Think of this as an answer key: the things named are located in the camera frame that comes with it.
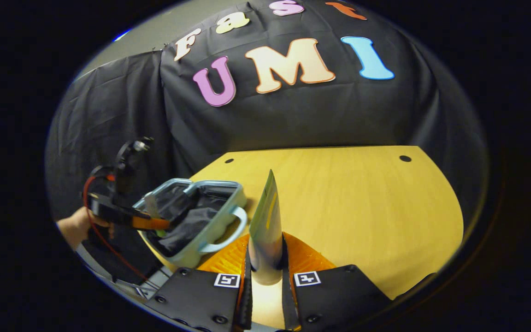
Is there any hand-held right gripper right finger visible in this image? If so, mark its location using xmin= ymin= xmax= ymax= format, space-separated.
xmin=282 ymin=232 xmax=393 ymax=332

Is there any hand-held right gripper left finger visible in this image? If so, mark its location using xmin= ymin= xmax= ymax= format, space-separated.
xmin=146 ymin=233 xmax=254 ymax=332

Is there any light blue suitcase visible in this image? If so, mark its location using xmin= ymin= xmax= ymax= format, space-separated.
xmin=134 ymin=178 xmax=249 ymax=269

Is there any silver green cosmetic tube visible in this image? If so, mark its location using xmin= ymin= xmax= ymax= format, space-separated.
xmin=248 ymin=169 xmax=285 ymax=285

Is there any black backdrop cloth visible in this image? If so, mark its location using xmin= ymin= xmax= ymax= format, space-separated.
xmin=44 ymin=0 xmax=490 ymax=222

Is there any red cable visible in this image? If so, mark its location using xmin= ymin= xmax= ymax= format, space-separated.
xmin=83 ymin=174 xmax=155 ymax=286

